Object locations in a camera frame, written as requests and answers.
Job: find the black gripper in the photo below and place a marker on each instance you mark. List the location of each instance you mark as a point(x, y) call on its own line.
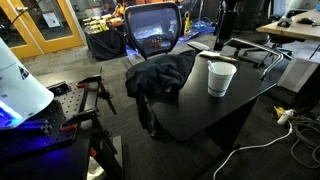
point(226, 18)

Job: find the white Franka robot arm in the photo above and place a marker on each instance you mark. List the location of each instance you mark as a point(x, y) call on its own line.
point(20, 90)

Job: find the white paper cup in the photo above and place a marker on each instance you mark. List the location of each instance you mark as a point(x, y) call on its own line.
point(220, 83)

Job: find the blue plastic sheet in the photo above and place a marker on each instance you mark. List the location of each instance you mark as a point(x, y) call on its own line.
point(201, 29)

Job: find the black office chair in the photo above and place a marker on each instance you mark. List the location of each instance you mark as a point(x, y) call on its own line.
point(250, 35)

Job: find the yellow floor sign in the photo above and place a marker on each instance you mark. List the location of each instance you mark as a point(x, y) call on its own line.
point(187, 25)

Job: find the grey computer mouse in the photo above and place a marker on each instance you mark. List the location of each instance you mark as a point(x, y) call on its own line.
point(284, 22)

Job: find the mesh back office chair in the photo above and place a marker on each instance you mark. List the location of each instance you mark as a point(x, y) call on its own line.
point(153, 30)

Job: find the black jacket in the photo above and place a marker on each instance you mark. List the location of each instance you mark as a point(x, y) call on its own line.
point(156, 73)

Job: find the light wooden desk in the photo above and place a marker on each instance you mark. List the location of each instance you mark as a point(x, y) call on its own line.
point(296, 30)

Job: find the white desk cabinet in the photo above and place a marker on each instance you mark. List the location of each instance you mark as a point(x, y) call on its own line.
point(296, 75)

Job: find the black computer mouse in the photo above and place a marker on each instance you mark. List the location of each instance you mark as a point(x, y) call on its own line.
point(305, 20)

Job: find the yellow power plug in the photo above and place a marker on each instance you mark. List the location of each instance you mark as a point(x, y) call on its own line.
point(278, 111)

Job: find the white power plug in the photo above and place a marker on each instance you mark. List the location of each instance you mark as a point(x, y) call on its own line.
point(285, 117)

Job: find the table with black cloth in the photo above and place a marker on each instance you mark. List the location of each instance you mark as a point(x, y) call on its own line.
point(106, 45)

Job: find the yellow power tool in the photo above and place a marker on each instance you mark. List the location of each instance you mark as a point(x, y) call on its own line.
point(100, 25)

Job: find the yellow framed glass door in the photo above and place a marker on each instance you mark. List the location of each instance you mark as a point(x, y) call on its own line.
point(71, 26)
point(23, 51)

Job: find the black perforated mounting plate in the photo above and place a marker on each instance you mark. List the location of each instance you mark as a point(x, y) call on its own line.
point(71, 100)

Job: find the bent silver metal tube frame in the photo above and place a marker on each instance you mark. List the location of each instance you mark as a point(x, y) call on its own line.
point(256, 45)

